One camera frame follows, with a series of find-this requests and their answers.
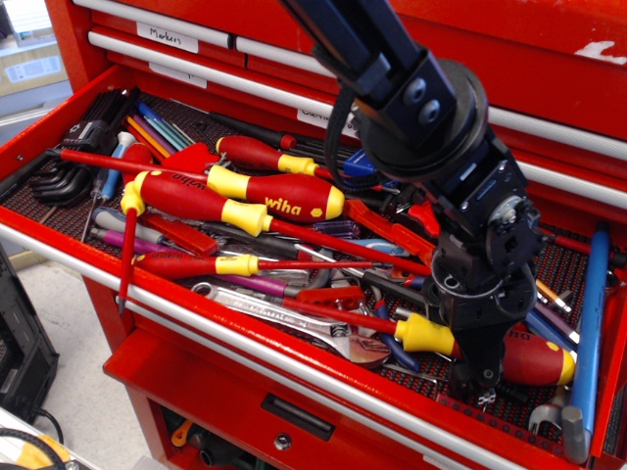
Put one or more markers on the red plastic bit holder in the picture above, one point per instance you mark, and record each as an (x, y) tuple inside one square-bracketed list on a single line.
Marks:
[(348, 297)]

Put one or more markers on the large blue hex key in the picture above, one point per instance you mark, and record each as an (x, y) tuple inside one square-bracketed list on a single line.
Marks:
[(578, 418)]

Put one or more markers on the red tool chest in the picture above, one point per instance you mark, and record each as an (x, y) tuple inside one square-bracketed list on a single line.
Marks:
[(555, 72)]

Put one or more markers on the small red yellow screwdriver top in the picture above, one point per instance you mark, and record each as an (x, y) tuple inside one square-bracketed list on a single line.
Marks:
[(250, 153)]

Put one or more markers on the slim red yellow screwdriver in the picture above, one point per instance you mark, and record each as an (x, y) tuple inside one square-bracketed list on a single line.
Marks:
[(324, 264)]

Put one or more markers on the red folding key holder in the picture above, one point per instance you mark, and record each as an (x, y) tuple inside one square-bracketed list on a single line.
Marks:
[(396, 233)]

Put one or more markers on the rainbow hex key set left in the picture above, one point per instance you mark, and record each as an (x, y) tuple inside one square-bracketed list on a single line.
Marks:
[(168, 145)]

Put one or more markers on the chrome adjustable wrench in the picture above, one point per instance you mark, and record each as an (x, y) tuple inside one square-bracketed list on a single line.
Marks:
[(332, 335)]

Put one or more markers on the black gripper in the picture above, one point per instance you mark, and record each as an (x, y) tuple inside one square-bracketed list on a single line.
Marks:
[(479, 323)]

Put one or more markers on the small red precision screwdriver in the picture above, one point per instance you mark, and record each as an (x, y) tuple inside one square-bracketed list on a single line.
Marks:
[(617, 258)]

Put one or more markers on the red strip bit rail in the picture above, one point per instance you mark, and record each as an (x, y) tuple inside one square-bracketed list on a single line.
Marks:
[(496, 423)]

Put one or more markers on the large red yellow Wiha screwdriver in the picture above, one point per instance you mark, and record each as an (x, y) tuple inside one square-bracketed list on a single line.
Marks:
[(520, 358)]

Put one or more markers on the black torx key set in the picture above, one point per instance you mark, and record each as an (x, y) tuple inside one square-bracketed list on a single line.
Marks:
[(59, 182)]

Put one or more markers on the white Cutting Tools label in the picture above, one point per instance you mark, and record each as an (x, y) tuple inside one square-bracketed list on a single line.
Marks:
[(318, 120)]

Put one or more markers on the open red tool drawer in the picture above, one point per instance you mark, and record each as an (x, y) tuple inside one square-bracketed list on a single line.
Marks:
[(217, 357)]

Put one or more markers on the blue handled pliers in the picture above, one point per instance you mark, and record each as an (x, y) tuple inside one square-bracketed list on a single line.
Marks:
[(381, 311)]

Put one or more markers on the rainbow hex key set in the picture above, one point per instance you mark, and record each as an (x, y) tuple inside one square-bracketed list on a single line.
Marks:
[(168, 145), (553, 313)]

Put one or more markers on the black red slim screwdriver top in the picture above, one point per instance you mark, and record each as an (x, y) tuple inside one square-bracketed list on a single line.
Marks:
[(282, 140)]

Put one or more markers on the red yellow Wiha screwdriver centre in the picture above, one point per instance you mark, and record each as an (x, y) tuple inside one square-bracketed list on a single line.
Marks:
[(296, 197)]

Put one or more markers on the chrome open end wrench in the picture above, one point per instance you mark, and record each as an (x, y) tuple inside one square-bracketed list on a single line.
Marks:
[(549, 412)]

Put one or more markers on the long red yellow Wiha screwdriver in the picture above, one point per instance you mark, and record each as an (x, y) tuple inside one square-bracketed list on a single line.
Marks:
[(176, 194)]

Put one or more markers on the thin red screwdriver over edge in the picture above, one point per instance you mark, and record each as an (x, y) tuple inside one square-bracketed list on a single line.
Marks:
[(132, 206)]

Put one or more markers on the purple handled screwdriver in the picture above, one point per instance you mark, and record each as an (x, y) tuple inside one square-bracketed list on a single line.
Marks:
[(175, 265)]

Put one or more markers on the rainbow hex key set right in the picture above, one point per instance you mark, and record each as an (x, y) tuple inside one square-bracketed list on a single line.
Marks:
[(553, 313)]

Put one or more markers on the black equipment box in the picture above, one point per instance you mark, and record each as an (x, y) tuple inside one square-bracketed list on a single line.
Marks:
[(28, 359)]

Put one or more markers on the white Markers label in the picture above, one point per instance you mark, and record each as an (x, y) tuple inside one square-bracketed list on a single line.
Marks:
[(167, 37)]

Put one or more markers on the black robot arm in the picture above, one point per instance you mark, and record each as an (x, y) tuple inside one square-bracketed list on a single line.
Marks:
[(425, 121)]

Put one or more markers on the blue holder black hex keys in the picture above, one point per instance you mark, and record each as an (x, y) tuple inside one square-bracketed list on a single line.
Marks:
[(351, 161)]

